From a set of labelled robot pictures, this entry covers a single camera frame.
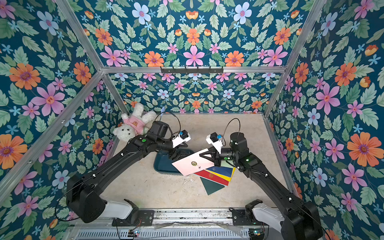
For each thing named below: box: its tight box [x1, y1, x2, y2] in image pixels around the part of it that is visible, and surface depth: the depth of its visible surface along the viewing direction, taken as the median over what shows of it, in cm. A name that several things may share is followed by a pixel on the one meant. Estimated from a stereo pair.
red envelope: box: [194, 169, 229, 186], surface depth 88 cm
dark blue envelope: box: [206, 166, 233, 178], surface depth 90 cm
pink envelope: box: [171, 148, 215, 176], surface depth 73 cm
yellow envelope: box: [204, 167, 237, 182], surface depth 89 cm
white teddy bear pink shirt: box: [113, 103, 157, 142], surface depth 107 cm
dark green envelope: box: [200, 177, 225, 196], surface depth 86 cm
